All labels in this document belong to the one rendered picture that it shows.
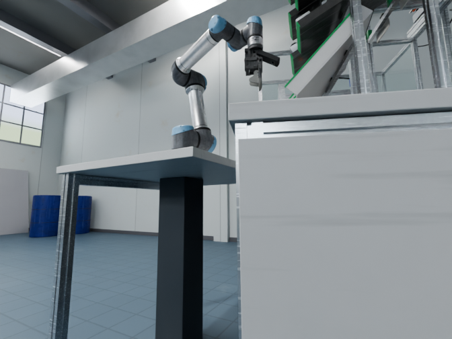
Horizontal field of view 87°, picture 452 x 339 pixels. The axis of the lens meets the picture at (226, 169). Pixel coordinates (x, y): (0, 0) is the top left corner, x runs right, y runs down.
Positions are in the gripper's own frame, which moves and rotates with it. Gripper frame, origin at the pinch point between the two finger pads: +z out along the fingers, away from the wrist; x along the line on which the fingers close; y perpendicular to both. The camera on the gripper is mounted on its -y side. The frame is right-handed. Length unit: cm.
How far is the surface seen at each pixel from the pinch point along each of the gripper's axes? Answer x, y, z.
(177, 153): 41, 25, 39
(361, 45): 48, -24, 15
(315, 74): 43.8, -14.2, 19.3
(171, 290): -5, 44, 93
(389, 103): 70, -18, 39
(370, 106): 70, -15, 39
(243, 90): -341, 32, -169
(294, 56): 28.0, -11.5, 3.7
